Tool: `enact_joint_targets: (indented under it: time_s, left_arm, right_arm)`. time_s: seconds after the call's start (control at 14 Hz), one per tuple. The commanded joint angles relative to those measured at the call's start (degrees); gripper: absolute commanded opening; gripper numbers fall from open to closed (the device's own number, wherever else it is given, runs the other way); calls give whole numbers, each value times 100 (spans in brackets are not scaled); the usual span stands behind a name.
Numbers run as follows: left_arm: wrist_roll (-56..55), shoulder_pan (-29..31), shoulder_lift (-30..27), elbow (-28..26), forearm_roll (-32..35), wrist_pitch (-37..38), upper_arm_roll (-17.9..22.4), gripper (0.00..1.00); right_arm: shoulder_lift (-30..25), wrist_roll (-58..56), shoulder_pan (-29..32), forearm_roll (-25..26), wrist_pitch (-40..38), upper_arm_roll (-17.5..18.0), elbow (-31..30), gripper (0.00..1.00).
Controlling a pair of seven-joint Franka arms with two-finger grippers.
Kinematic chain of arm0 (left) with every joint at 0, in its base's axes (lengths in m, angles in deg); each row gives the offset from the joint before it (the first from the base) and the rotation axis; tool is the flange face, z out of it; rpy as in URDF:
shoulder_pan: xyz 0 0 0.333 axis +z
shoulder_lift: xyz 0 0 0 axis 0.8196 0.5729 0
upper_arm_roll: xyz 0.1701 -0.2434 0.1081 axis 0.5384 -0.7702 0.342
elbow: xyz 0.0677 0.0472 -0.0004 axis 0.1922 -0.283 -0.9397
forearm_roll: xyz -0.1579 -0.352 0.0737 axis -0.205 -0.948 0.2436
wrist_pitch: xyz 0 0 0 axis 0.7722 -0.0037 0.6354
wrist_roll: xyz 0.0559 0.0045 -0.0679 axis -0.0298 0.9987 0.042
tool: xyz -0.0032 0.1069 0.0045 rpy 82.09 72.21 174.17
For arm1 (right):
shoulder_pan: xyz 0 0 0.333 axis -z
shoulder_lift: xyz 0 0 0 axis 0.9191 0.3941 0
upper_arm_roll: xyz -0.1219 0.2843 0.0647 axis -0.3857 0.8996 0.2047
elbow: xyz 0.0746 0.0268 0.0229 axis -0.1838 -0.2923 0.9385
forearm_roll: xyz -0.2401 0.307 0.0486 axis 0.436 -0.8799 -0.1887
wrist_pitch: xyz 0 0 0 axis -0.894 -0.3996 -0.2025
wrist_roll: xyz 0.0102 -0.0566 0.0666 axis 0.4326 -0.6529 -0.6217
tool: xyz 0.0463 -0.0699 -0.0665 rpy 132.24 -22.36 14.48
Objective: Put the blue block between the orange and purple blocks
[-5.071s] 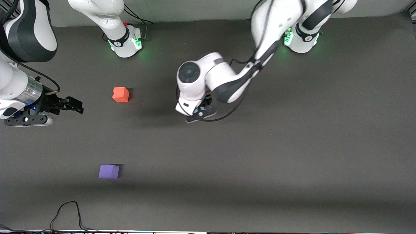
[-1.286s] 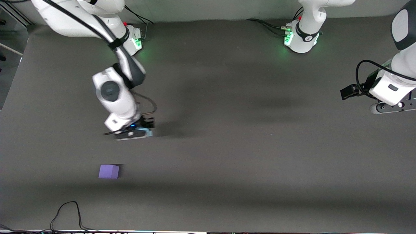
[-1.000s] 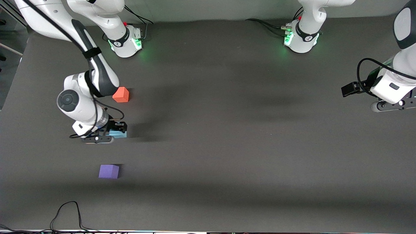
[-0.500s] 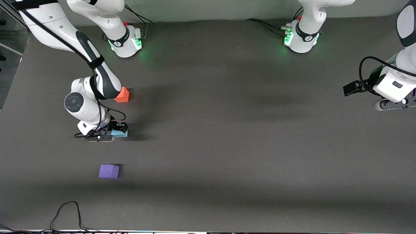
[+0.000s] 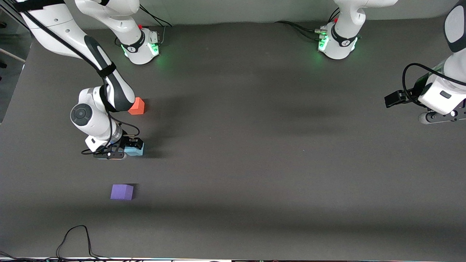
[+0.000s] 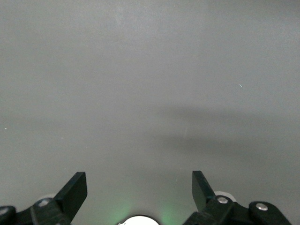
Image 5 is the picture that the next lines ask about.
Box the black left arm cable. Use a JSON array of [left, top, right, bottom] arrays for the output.
[[402, 63, 466, 107]]

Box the light blue foam block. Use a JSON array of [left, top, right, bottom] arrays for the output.
[[123, 143, 145, 157]]

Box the purple foam block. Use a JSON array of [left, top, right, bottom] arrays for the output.
[[110, 184, 134, 201]]

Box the black right base cable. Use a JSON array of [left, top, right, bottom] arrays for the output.
[[138, 4, 173, 45]]

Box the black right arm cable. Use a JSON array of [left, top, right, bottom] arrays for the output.
[[13, 0, 141, 156]]

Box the black left base cable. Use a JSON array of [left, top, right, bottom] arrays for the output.
[[275, 20, 325, 41]]

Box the orange foam block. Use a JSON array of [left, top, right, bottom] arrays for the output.
[[127, 97, 146, 116]]

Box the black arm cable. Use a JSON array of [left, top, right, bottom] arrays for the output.
[[13, 0, 141, 156], [402, 63, 466, 107]]

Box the black base cable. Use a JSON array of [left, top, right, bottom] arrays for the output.
[[275, 20, 325, 41], [138, 4, 173, 45]]

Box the black looped table cable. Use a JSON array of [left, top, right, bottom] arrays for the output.
[[55, 225, 114, 261]]

